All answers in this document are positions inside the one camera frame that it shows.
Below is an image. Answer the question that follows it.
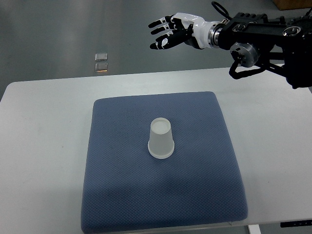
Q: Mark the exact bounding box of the black table control panel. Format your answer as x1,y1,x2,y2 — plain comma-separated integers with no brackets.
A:
280,219,312,228

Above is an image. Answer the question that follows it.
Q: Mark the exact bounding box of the white table leg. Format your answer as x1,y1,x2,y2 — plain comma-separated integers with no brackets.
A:
248,225,261,234

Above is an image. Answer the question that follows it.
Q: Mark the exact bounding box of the white paper cup on cushion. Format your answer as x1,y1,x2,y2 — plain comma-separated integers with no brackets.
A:
148,117,175,159

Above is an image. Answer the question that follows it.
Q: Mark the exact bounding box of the upper metal floor plate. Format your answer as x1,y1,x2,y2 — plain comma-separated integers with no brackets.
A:
95,52,108,61

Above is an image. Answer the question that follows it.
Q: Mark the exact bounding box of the blue-grey fabric cushion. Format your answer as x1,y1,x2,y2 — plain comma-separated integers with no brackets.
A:
81,92,248,234

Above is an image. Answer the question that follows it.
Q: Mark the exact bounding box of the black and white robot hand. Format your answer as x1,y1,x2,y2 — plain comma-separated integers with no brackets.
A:
148,13,220,50

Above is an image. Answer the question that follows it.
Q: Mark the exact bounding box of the metal floor plate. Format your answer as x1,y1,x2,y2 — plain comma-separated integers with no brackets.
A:
95,62,108,72
95,52,108,61

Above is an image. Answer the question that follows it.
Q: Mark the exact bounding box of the brown wooden box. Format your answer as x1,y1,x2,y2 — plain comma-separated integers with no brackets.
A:
273,0,312,10

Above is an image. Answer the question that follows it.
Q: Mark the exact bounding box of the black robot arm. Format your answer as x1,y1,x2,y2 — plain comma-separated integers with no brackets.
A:
212,1,312,89

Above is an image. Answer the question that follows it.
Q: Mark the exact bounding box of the lower metal floor plate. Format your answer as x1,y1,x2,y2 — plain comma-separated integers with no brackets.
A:
95,62,108,72

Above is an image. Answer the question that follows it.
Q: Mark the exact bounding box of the black tripod leg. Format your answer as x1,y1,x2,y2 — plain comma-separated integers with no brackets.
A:
305,8,312,16

